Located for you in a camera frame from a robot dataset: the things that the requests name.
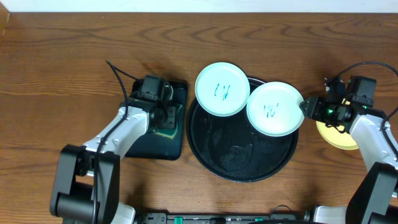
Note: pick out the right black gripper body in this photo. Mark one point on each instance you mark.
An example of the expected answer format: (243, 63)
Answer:
(324, 111)

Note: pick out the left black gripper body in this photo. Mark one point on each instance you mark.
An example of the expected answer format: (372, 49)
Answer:
(169, 116)

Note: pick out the black rectangular tray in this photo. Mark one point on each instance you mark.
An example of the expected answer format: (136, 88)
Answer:
(151, 146)

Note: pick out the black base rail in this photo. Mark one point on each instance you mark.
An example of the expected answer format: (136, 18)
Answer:
(163, 218)

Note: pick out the green and yellow sponge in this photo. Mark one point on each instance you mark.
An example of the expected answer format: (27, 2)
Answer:
(171, 132)

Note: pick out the yellow round plate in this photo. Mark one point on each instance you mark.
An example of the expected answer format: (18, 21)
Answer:
(335, 138)

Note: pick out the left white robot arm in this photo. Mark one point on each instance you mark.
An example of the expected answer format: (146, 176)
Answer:
(87, 179)

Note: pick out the black round tray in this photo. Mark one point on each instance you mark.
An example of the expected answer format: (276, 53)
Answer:
(231, 148)

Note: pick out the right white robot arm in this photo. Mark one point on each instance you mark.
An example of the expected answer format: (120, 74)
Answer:
(371, 203)

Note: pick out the light blue plate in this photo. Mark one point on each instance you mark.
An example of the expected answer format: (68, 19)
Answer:
(273, 109)
(222, 89)

